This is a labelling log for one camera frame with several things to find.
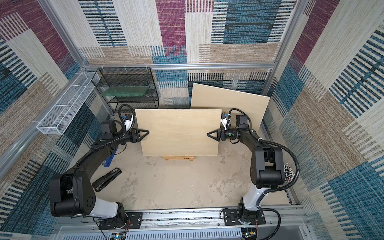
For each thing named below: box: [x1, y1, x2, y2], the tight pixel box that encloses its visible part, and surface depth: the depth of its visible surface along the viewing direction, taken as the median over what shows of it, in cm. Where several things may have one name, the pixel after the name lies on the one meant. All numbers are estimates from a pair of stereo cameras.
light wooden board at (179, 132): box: [135, 109, 222, 156], surface depth 84 cm
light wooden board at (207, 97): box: [190, 83, 271, 130], surface depth 90 cm
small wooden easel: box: [162, 155, 195, 161], surface depth 91 cm
